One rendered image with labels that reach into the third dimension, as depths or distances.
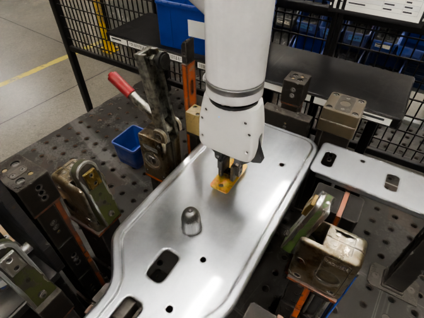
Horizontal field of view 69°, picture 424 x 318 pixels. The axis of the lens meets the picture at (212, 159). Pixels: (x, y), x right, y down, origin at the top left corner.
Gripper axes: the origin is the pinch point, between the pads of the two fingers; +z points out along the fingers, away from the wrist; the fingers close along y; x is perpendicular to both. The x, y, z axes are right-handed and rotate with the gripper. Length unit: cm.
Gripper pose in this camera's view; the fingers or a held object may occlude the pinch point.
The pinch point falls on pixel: (229, 166)
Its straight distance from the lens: 56.6
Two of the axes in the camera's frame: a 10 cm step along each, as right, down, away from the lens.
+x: 5.2, -6.0, 6.1
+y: 8.5, 3.7, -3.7
